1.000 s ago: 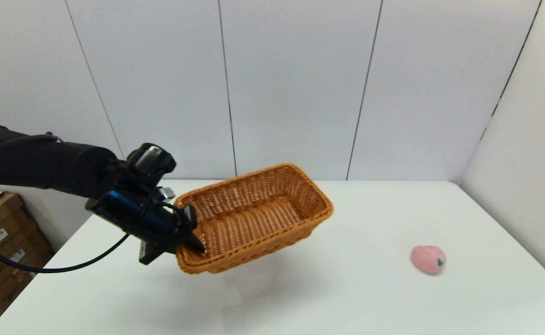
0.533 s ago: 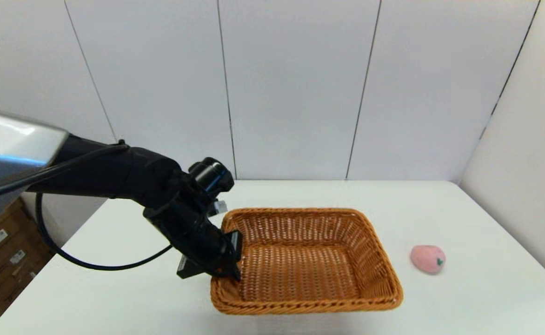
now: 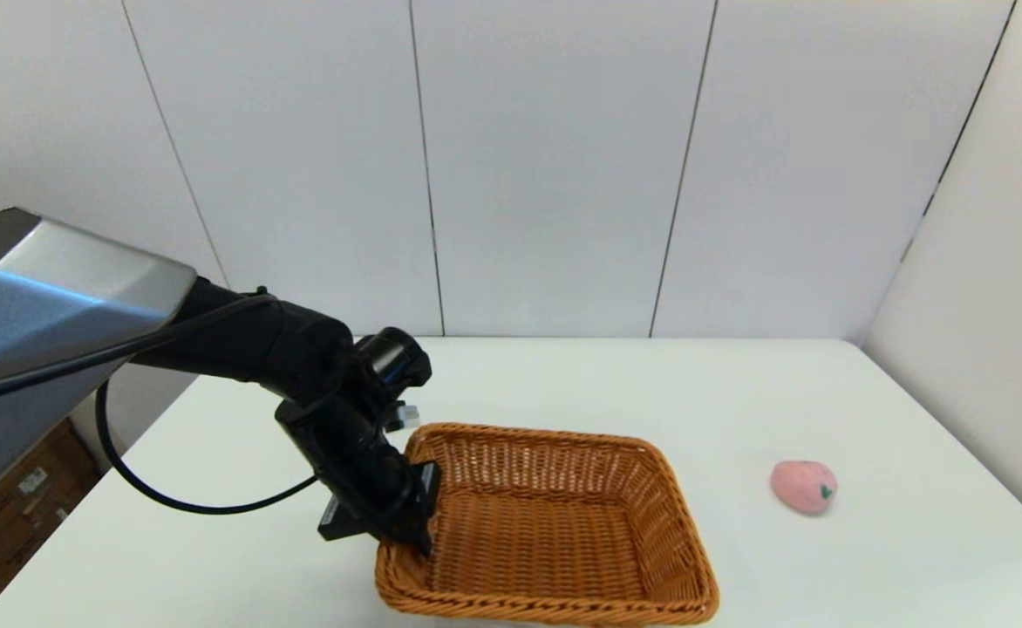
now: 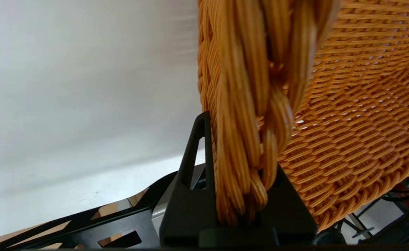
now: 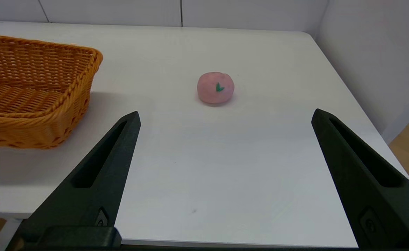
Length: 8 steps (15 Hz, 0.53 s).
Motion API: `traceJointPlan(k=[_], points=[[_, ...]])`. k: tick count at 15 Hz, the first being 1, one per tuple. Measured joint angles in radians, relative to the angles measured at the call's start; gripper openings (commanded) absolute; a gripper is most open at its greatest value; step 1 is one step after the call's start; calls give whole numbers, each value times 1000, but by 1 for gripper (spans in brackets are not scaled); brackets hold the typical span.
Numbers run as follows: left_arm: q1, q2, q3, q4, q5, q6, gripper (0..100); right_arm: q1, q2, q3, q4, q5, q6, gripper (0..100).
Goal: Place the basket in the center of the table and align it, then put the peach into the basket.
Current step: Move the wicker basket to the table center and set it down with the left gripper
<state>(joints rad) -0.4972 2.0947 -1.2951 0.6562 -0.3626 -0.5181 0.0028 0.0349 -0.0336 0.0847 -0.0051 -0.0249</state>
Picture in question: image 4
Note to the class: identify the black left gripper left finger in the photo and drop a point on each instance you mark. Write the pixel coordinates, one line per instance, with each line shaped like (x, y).
(187, 209)

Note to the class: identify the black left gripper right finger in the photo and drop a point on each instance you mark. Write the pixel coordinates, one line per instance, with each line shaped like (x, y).
(290, 216)

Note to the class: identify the orange woven wicker basket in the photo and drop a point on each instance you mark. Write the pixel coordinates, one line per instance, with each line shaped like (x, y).
(347, 122)

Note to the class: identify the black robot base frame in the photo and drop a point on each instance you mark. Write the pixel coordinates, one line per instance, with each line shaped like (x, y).
(86, 230)

